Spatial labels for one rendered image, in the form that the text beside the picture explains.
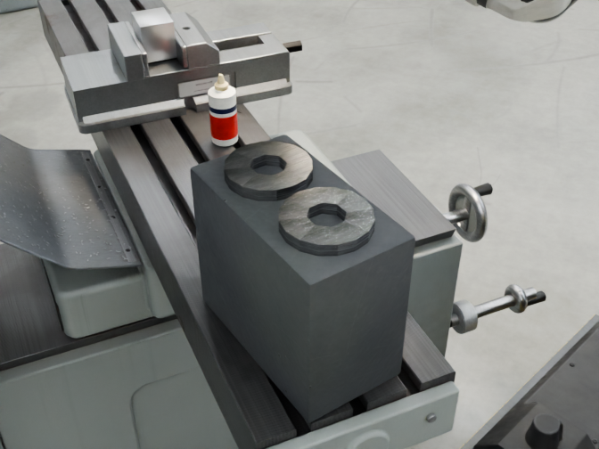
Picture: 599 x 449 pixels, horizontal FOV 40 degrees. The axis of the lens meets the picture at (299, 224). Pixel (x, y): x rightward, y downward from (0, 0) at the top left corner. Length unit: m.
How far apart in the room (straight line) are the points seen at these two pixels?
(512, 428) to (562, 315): 1.13
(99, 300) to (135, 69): 0.35
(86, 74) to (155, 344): 0.43
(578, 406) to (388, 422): 0.51
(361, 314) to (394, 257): 0.06
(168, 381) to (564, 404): 0.61
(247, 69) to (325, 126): 1.71
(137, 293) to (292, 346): 0.46
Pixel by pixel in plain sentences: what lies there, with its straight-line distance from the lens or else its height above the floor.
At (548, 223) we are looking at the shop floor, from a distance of 2.67.
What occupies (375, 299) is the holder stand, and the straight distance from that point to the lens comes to 0.78.
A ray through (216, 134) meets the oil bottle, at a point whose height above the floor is 0.92.
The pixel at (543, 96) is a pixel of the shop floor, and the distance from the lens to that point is 3.36.
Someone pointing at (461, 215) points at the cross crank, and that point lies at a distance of 1.60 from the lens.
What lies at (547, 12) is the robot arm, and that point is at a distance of 1.07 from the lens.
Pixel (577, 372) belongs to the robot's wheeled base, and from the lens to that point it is 1.38.
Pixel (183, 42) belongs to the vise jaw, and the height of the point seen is 1.01.
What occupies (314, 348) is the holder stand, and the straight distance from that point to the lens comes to 0.76.
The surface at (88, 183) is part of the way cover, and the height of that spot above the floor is 0.84.
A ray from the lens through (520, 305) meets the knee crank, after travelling 1.61.
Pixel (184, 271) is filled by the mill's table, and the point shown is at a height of 0.90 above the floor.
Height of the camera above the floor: 1.56
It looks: 38 degrees down
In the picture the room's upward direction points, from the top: straight up
